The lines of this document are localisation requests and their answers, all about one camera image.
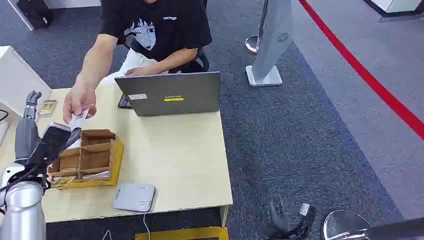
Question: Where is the chrome stanchion post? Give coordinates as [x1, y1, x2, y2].
[244, 0, 270, 56]

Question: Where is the black phone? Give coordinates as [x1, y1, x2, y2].
[117, 94, 133, 110]

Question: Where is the white cabinet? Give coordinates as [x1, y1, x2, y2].
[0, 45, 53, 118]

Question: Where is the wooden card box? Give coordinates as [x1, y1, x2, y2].
[46, 128, 125, 190]

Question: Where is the person's right hand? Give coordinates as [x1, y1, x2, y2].
[62, 83, 98, 124]

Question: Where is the yellow box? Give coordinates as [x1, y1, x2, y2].
[134, 226, 229, 240]

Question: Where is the white printed card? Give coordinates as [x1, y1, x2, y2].
[67, 108, 90, 132]

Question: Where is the white cable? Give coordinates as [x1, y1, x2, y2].
[142, 213, 152, 240]

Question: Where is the pale desk leg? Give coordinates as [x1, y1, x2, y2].
[219, 205, 230, 228]

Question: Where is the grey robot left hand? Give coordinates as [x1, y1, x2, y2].
[14, 90, 82, 167]

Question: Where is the grey card reader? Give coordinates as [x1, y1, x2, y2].
[112, 182, 157, 214]

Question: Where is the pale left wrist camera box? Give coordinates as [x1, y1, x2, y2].
[0, 162, 26, 187]

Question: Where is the white counter with black base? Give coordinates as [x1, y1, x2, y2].
[362, 0, 424, 18]

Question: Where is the black bag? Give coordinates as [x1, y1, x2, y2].
[16, 0, 55, 30]

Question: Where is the person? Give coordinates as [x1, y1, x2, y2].
[98, 0, 213, 87]

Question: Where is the grey laptop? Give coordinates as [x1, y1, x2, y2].
[114, 71, 222, 117]

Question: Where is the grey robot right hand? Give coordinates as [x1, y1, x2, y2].
[265, 195, 318, 240]

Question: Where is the person's left hand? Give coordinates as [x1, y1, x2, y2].
[124, 66, 157, 77]

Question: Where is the grey sign stand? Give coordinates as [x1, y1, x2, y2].
[245, 0, 294, 88]

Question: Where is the red floor tape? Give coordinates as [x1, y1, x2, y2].
[298, 0, 424, 141]

